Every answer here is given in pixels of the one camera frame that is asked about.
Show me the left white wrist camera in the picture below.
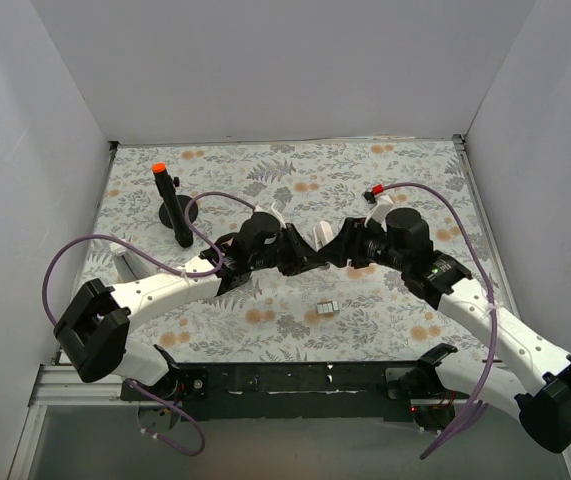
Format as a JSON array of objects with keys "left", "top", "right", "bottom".
[{"left": 254, "top": 202, "right": 286, "bottom": 229}]

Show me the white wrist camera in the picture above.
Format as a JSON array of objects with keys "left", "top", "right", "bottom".
[
  {"left": 362, "top": 185, "right": 394, "bottom": 223},
  {"left": 254, "top": 202, "right": 286, "bottom": 229}
]

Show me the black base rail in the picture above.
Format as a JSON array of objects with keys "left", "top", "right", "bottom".
[{"left": 150, "top": 361, "right": 463, "bottom": 429}]

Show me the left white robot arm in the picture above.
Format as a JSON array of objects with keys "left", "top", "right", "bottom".
[{"left": 54, "top": 211, "right": 328, "bottom": 400}]

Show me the grey staple strips block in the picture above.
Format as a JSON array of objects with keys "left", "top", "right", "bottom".
[{"left": 316, "top": 301, "right": 340, "bottom": 316}]

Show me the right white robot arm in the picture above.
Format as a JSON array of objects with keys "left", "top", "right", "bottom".
[{"left": 313, "top": 208, "right": 571, "bottom": 453}]

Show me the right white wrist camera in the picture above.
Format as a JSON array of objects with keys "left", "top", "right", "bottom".
[{"left": 362, "top": 185, "right": 394, "bottom": 223}]

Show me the clear conical flask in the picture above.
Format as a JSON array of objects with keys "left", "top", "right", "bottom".
[{"left": 110, "top": 243, "right": 157, "bottom": 283}]

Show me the floral table mat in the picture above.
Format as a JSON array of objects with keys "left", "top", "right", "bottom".
[{"left": 95, "top": 140, "right": 509, "bottom": 362}]

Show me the black stand orange cap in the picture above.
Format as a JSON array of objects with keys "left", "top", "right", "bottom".
[{"left": 151, "top": 163, "right": 199, "bottom": 248}]

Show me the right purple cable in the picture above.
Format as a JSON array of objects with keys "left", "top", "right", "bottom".
[{"left": 382, "top": 182, "right": 501, "bottom": 460}]

